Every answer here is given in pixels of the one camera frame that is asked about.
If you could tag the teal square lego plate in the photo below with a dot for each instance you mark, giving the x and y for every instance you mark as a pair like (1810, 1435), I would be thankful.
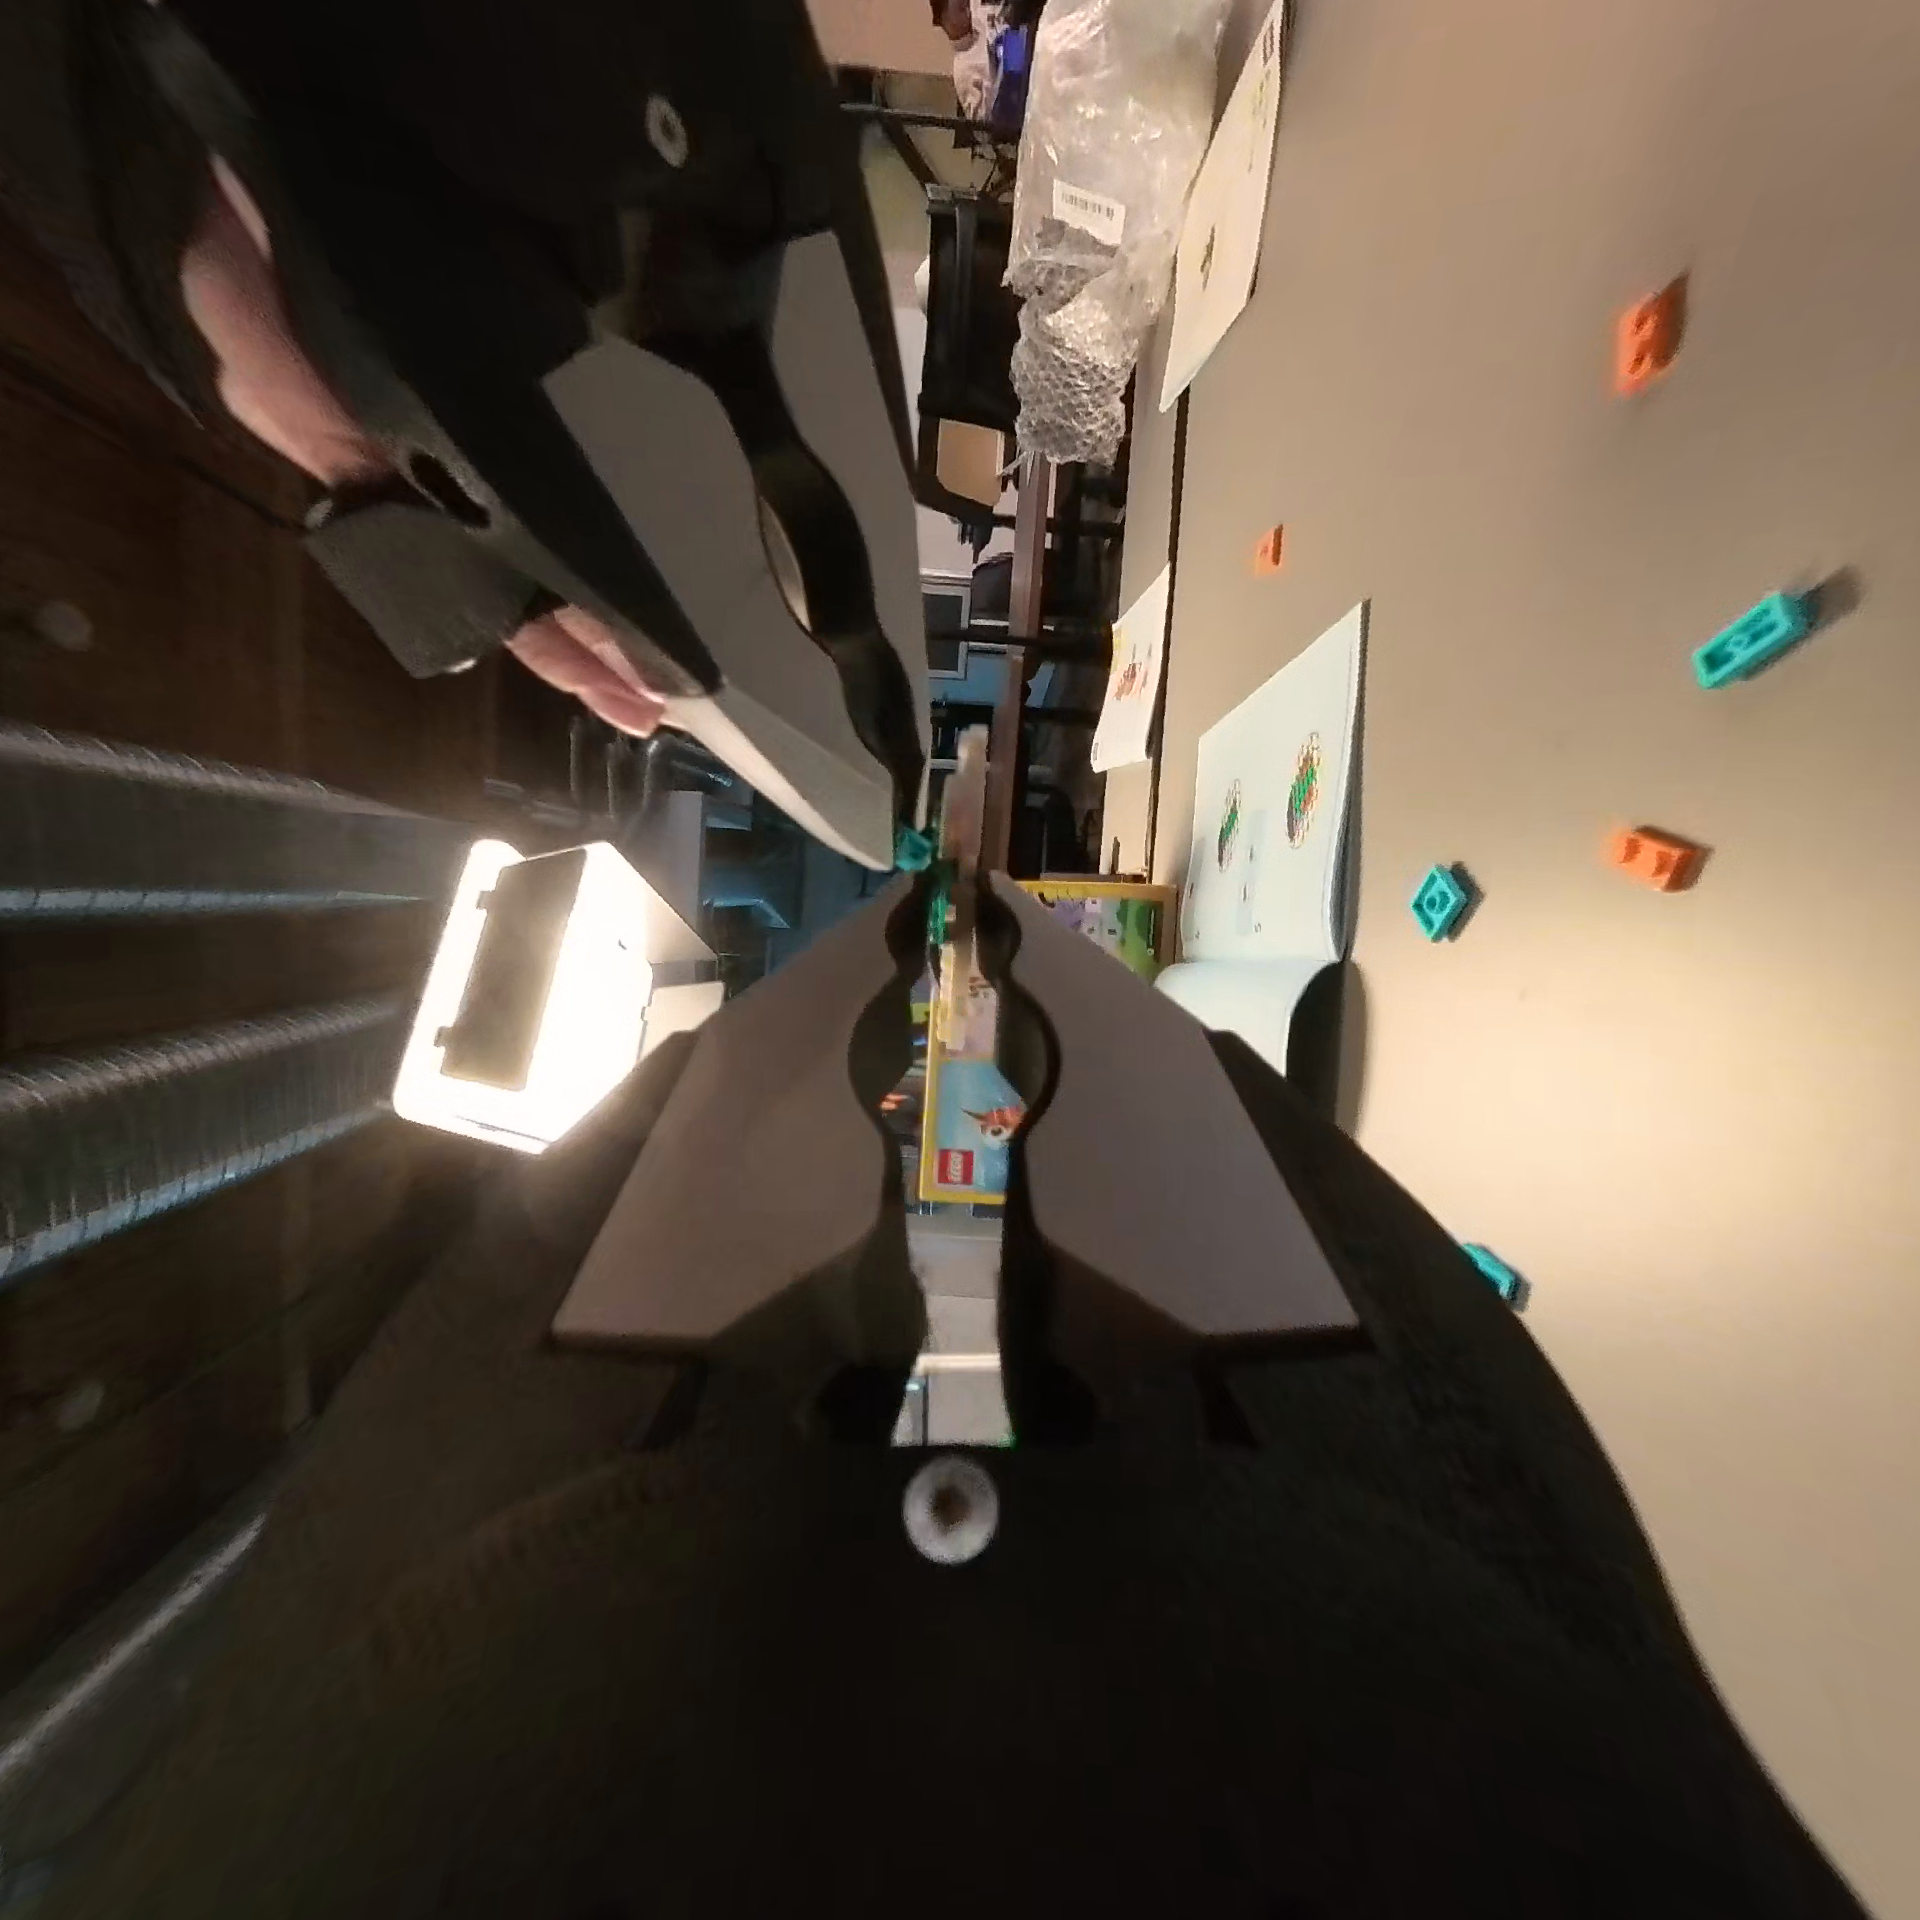
(1443, 904)

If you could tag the large white paper sheet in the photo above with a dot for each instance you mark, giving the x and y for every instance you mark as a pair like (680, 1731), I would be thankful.
(1224, 225)

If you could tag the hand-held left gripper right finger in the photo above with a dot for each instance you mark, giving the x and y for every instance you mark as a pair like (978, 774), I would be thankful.
(1184, 1185)

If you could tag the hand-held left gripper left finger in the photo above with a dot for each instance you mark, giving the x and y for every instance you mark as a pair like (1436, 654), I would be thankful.
(720, 1185)

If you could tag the black frame chair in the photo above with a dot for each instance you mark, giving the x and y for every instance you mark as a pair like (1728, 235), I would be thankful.
(960, 329)

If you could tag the small teal lego piece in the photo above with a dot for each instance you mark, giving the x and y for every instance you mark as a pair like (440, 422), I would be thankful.
(1494, 1272)

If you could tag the round cream lego plate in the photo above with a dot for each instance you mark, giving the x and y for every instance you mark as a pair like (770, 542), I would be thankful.
(968, 809)

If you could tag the orange lego brick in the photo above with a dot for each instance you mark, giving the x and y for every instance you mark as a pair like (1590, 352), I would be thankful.
(1650, 331)
(1657, 858)

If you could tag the clear bubble wrap bag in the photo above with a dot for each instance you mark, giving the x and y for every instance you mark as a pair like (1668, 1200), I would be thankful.
(1096, 180)

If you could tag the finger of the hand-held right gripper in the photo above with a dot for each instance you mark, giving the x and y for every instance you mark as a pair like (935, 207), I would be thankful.
(662, 510)
(839, 376)

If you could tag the silver ventilation duct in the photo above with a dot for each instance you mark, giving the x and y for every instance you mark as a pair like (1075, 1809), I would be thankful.
(150, 1124)
(180, 826)

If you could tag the grey framed screen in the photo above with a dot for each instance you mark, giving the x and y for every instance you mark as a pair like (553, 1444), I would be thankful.
(944, 628)

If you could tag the person's right hand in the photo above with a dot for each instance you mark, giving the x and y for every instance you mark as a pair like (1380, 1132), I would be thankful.
(270, 360)

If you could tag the light blue instruction booklet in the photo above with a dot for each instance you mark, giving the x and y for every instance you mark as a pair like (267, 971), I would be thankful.
(1276, 840)

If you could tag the dark green lego plate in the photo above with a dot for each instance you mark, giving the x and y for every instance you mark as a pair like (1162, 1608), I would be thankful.
(935, 900)

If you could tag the bright white light panel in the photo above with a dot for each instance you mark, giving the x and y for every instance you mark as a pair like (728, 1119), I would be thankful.
(450, 1050)

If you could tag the teal lego brick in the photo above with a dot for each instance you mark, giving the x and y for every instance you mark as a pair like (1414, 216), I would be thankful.
(913, 848)
(1746, 641)

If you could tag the colourful lego set box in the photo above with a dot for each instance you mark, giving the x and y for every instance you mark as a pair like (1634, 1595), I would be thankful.
(974, 1096)

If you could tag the small printed paper sheet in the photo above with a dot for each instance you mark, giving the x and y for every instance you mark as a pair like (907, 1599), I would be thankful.
(1132, 674)

